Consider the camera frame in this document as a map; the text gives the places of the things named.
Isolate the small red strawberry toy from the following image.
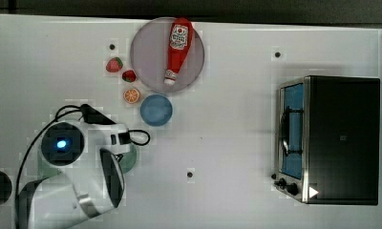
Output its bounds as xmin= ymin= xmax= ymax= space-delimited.
xmin=121 ymin=70 xmax=137 ymax=83

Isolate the grey round plate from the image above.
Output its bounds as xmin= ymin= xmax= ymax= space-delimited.
xmin=130 ymin=17 xmax=205 ymax=94

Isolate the pink plush strawberry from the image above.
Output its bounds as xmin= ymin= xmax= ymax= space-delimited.
xmin=106 ymin=57 xmax=123 ymax=73

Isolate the silver black toaster oven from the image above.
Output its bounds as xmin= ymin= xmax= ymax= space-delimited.
xmin=271 ymin=75 xmax=381 ymax=205

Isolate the orange slice toy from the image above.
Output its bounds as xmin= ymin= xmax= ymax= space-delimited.
xmin=123 ymin=88 xmax=141 ymax=104

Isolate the blue bowl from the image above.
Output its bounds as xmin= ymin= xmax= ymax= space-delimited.
xmin=140 ymin=94 xmax=173 ymax=127

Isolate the red plush ketchup bottle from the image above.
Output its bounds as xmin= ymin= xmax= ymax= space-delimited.
xmin=164 ymin=17 xmax=194 ymax=86

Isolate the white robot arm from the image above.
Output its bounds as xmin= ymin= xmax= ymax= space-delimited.
xmin=14 ymin=104 xmax=133 ymax=229

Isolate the green oval colander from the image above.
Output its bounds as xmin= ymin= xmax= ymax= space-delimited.
xmin=37 ymin=156 xmax=61 ymax=178

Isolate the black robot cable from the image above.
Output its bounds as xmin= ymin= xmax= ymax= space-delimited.
xmin=15 ymin=104 xmax=151 ymax=204

